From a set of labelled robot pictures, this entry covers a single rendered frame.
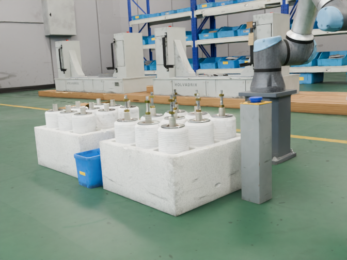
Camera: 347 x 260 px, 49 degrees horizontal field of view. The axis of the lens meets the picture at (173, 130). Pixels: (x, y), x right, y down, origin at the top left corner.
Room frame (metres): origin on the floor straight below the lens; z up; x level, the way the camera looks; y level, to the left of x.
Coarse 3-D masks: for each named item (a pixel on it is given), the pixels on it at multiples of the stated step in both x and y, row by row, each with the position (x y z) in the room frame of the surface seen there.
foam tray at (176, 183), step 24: (120, 144) 1.26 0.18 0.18; (216, 144) 1.19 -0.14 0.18; (240, 144) 1.26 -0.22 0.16; (120, 168) 1.25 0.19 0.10; (144, 168) 1.15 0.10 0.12; (168, 168) 1.07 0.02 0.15; (192, 168) 1.10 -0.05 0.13; (216, 168) 1.18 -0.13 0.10; (240, 168) 1.26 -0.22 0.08; (120, 192) 1.26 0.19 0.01; (144, 192) 1.16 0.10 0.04; (168, 192) 1.07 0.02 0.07; (192, 192) 1.10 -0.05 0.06; (216, 192) 1.18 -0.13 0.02
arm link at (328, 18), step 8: (312, 0) 1.32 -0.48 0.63; (320, 0) 1.27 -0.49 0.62; (328, 0) 1.25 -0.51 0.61; (336, 0) 1.24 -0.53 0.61; (320, 8) 1.27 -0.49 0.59; (328, 8) 1.21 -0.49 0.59; (336, 8) 1.21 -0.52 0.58; (344, 8) 1.22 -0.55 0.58; (320, 16) 1.24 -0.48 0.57; (328, 16) 1.20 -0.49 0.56; (336, 16) 1.20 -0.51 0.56; (344, 16) 1.20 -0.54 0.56; (320, 24) 1.24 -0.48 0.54; (328, 24) 1.20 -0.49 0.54; (336, 24) 1.20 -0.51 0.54; (344, 24) 1.21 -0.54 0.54
